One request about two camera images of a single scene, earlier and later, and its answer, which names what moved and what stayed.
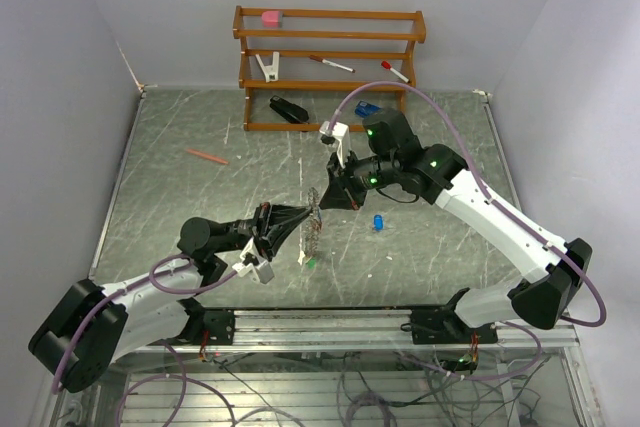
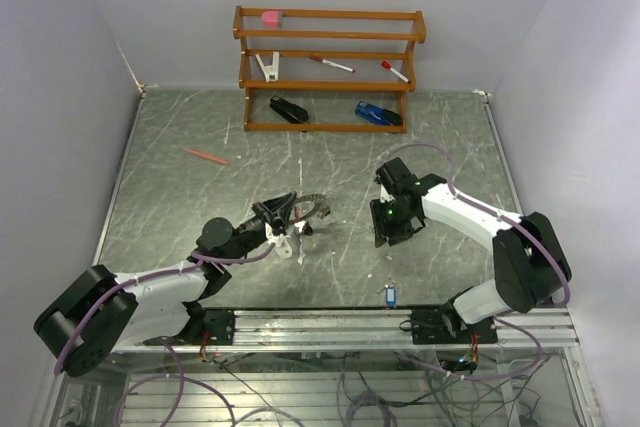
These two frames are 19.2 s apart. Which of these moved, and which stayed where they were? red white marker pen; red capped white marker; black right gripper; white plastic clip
Moved: black right gripper
Stayed: red capped white marker; white plastic clip; red white marker pen
